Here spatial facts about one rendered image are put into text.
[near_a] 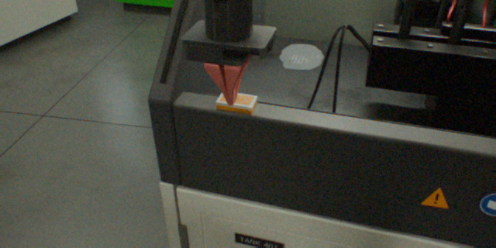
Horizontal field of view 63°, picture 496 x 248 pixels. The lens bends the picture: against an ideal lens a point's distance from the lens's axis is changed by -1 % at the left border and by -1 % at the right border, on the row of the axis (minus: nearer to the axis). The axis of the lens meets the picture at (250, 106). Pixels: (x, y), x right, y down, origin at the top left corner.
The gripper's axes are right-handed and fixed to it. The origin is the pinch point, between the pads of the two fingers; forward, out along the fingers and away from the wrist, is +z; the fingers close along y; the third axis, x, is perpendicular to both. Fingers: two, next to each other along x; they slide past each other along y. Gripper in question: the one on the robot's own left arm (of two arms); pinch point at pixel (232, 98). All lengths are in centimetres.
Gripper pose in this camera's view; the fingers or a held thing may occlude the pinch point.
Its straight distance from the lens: 53.7
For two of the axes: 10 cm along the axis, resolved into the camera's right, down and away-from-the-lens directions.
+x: -2.7, 5.2, -8.1
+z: 0.1, 8.4, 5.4
